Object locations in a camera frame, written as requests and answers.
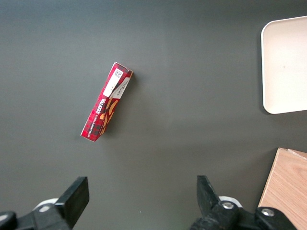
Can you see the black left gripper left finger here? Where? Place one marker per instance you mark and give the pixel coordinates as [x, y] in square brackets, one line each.
[69, 203]

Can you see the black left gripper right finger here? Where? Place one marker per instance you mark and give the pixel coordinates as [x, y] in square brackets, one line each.
[208, 201]

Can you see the red shortbread cookie box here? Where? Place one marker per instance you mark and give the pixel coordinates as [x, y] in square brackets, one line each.
[100, 112]

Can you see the white rectangular plastic tray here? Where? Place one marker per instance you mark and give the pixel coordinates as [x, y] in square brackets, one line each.
[285, 64]

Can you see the wooden two-drawer cabinet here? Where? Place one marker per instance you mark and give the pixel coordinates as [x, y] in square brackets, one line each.
[287, 182]

